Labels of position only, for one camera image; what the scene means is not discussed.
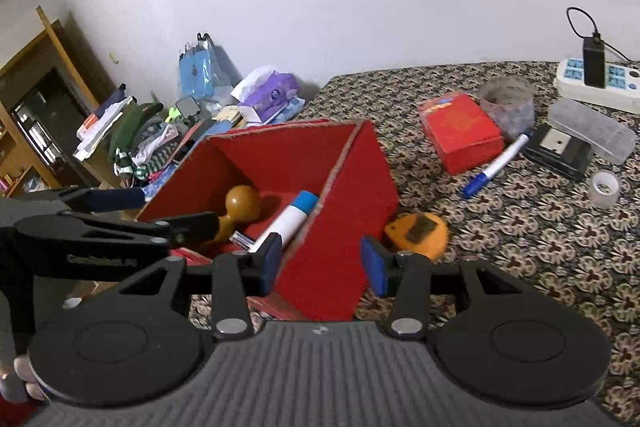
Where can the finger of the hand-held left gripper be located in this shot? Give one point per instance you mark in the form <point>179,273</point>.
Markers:
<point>115,199</point>
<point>195,227</point>

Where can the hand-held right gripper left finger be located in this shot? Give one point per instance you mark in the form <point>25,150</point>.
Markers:
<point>272,257</point>

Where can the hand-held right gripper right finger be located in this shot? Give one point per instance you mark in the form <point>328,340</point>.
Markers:
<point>372,264</point>

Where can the white bottle with blue cap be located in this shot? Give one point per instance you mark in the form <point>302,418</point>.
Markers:
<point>290,219</point>

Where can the orange tape measure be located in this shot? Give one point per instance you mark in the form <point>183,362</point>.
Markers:
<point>415,232</point>

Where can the brown gourd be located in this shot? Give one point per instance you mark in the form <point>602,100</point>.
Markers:
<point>242,202</point>

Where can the red cardboard box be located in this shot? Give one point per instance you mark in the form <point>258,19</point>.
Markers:
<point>360,187</point>

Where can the person's left hand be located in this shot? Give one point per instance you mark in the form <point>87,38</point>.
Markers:
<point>22,379</point>

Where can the striped cloth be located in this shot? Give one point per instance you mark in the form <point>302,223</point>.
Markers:
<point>135,164</point>

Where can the green cloth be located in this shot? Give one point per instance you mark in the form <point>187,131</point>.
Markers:
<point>132,122</point>

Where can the neon green clip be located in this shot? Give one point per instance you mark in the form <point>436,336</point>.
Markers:
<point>173,112</point>

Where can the wooden cabinet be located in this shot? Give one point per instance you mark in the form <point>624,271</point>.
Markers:
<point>30,107</point>

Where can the purple tissue pack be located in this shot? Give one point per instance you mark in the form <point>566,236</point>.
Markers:
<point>270,94</point>

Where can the blue and white marker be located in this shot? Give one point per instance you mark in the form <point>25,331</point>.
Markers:
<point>492,169</point>

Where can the patterned tablecloth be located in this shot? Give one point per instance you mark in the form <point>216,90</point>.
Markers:
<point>525,232</point>

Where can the blue plastic bag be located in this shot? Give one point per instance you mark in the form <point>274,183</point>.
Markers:
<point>197,67</point>

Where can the small red box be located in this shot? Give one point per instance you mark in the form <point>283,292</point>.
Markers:
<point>465,127</point>

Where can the large clear tape roll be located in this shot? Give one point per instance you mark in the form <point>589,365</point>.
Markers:
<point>520,112</point>

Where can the black digital scale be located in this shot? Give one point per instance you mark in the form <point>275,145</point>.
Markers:
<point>560,147</point>

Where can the small clear tape roll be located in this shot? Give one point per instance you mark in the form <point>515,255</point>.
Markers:
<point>592,192</point>

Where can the clear plastic case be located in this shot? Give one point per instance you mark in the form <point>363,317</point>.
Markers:
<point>590,127</point>

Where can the black charger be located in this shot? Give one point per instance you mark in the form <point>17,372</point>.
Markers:
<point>594,62</point>

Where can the white power strip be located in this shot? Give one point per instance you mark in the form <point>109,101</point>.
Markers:
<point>620,79</point>

